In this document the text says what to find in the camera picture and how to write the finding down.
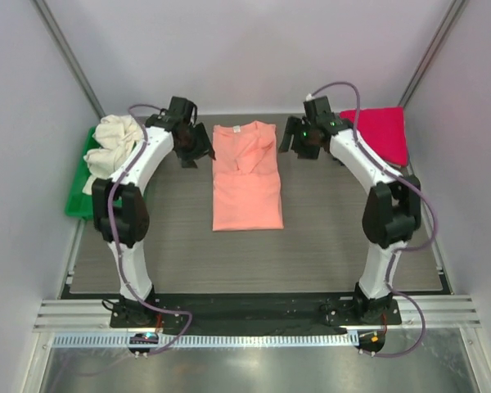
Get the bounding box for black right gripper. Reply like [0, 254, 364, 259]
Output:
[277, 117, 320, 161]

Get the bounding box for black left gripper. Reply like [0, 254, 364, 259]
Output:
[176, 123, 215, 169]

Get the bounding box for salmon pink t-shirt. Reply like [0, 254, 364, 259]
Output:
[212, 121, 284, 232]

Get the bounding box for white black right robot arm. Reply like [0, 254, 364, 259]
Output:
[278, 95, 421, 324]

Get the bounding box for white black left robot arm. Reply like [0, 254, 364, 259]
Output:
[92, 97, 215, 328]

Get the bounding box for cream white crumpled t-shirt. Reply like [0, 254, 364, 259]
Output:
[82, 115, 143, 196]

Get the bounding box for red folded t-shirt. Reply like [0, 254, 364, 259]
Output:
[356, 106, 408, 166]

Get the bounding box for green plastic bin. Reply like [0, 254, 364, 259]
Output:
[64, 126, 100, 220]

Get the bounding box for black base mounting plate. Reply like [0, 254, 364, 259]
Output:
[110, 292, 402, 327]

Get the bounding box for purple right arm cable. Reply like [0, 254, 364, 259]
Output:
[306, 81, 439, 360]

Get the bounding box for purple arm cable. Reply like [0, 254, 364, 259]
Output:
[110, 102, 195, 357]
[306, 81, 439, 360]

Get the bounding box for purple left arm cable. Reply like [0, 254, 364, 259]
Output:
[110, 102, 195, 357]

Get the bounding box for white slotted cable duct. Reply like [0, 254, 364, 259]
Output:
[52, 331, 358, 349]

